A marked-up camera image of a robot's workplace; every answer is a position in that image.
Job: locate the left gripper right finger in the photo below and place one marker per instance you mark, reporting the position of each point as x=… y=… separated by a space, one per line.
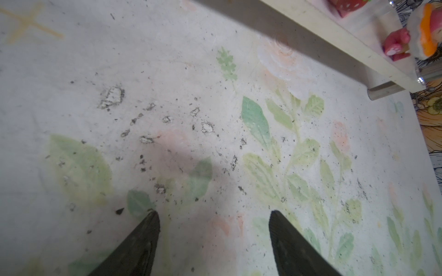
x=294 y=255

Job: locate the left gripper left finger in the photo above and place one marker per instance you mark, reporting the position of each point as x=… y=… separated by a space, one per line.
x=135 y=255

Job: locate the pink toy with yellow flower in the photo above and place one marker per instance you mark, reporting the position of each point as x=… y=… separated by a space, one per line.
x=345 y=7

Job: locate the white two-tier shelf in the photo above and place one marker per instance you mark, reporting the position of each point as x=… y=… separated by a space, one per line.
x=361 y=35

